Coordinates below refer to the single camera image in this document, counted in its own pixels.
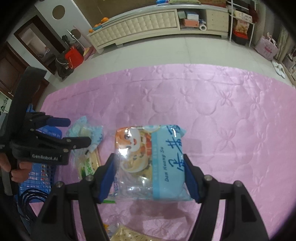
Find clear teal snack bag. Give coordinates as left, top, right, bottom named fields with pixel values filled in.
left=66, top=116, right=103, bottom=153

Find blue plastic basket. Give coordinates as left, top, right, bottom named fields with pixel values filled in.
left=14, top=104, right=63, bottom=202

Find beige cracker pack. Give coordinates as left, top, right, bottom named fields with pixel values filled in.
left=103, top=223, right=161, bottom=241

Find light blue egg biscuit pack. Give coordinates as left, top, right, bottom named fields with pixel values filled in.
left=114, top=125, right=191, bottom=201

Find person's left hand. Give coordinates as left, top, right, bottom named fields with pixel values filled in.
left=0, top=153, right=33, bottom=183

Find green zip cracker bag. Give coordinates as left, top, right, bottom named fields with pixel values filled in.
left=74, top=147, right=115, bottom=204

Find black bag on floor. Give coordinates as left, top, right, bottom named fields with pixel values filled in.
left=55, top=53, right=74, bottom=80

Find brown wooden door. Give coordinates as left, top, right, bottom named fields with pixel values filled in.
left=0, top=41, right=50, bottom=107

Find red shopping bag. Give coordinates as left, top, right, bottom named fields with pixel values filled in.
left=65, top=46, right=84, bottom=69

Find pink quilted mat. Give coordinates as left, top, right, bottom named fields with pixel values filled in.
left=41, top=64, right=295, bottom=236

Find oranges on blue plate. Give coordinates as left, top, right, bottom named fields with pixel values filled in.
left=89, top=17, right=109, bottom=33

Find white slippers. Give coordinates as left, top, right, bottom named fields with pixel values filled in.
left=271, top=60, right=285, bottom=79

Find pink tote bag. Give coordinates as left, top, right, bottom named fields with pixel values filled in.
left=255, top=32, right=278, bottom=61

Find green folded cushion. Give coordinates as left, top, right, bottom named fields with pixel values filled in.
left=169, top=0, right=201, bottom=5

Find paper towel roll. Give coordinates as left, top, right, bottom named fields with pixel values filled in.
left=199, top=24, right=207, bottom=31

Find cream TV cabinet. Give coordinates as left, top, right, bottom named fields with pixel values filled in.
left=88, top=4, right=229, bottom=50

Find white metal shelf rack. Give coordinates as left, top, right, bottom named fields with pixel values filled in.
left=226, top=1, right=257, bottom=47

